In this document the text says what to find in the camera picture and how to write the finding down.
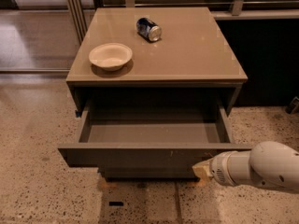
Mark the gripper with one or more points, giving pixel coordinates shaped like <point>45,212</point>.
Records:
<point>220,169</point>

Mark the grey top drawer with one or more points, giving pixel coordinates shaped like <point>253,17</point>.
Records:
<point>149,138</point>

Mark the grey drawer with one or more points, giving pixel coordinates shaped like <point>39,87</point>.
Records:
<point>149,138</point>
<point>147,173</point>

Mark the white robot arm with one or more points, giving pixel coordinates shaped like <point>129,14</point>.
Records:
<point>269,165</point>

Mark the grey bottom drawer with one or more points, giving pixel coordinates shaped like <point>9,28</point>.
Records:
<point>147,173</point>

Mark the grey drawer cabinet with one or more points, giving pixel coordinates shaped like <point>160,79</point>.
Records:
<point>191,65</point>

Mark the dark object on floor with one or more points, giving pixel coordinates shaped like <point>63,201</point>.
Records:
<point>293,106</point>

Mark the white paper bowl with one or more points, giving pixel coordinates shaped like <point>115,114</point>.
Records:
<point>110,56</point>

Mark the blue soda can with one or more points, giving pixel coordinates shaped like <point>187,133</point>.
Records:
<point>148,29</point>

